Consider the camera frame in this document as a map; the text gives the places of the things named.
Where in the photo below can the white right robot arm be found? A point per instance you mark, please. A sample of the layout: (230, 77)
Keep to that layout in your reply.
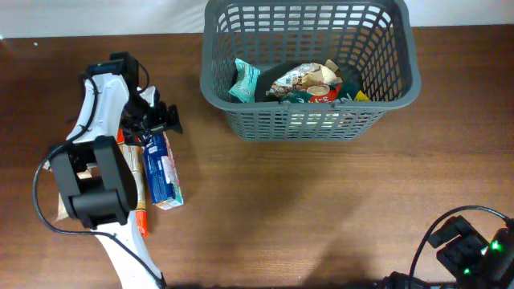
(495, 271)

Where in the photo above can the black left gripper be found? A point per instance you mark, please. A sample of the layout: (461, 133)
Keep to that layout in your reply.
(161, 125)

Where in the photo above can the mint green snack wrapper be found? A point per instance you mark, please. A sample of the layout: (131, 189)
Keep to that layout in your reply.
(246, 82)

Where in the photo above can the green Nescafe coffee bag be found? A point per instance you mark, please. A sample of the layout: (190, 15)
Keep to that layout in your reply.
(327, 94)

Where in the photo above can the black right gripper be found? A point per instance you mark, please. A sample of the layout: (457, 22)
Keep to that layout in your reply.
(458, 244)

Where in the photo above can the beige Pantree snack bag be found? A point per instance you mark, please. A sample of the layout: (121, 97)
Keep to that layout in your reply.
(305, 76)

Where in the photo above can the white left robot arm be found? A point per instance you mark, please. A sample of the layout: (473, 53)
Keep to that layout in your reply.
(93, 178)

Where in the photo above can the orange biscuit packet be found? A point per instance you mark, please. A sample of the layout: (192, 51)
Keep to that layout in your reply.
(133, 157)

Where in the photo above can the grey plastic mesh basket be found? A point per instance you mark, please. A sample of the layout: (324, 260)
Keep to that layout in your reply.
(370, 41)

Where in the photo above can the blue rectangular carton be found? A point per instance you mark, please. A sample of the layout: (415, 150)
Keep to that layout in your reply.
(161, 173)

